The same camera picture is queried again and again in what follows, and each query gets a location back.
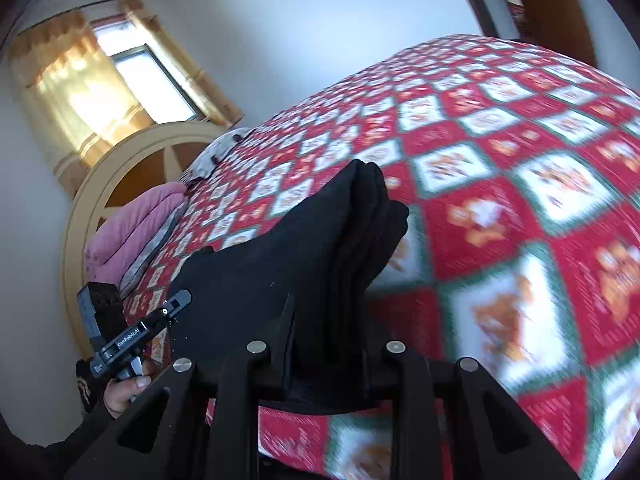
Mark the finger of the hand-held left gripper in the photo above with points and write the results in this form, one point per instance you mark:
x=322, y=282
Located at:
x=170, y=307

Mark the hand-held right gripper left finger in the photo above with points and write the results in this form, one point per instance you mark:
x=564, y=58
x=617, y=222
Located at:
x=235, y=400

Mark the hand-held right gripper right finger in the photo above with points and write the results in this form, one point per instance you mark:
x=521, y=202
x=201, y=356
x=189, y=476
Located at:
x=405, y=390

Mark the black pants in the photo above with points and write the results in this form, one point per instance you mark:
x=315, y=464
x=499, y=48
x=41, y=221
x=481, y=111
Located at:
x=300, y=260

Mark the person's left forearm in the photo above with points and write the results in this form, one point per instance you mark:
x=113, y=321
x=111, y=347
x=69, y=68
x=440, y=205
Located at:
x=75, y=440

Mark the person's left hand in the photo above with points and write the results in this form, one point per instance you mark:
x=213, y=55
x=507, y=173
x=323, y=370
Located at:
x=122, y=395

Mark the folded pink quilt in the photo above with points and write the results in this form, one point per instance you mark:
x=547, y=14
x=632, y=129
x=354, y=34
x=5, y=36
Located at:
x=130, y=240

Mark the cream wooden headboard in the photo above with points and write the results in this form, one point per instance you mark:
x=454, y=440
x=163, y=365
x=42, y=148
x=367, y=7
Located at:
x=85, y=210

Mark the white patterned pillow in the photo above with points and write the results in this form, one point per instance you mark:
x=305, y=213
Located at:
x=215, y=155

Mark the window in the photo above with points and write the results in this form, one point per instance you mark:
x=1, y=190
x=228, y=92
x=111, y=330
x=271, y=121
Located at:
x=150, y=80

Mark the yellow curtain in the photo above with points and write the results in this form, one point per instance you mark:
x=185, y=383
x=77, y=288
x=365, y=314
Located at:
x=65, y=90

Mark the red checkered printed blanket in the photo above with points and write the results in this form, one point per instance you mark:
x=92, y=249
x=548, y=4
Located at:
x=500, y=160

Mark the brown wooden door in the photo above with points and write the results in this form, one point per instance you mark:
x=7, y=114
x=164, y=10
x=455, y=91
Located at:
x=550, y=5

